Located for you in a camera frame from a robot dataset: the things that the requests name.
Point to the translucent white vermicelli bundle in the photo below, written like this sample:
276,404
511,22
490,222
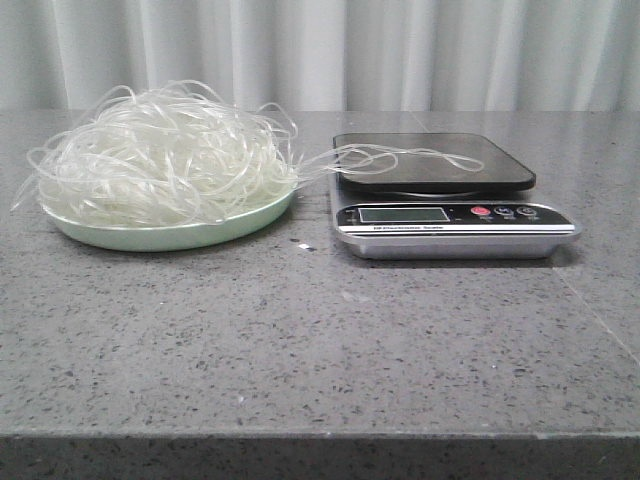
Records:
180,155

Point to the black and silver kitchen scale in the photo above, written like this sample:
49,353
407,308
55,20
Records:
445,196

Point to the white pleated curtain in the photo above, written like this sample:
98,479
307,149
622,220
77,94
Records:
329,55

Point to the light green round plate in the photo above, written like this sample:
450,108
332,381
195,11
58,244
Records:
172,238

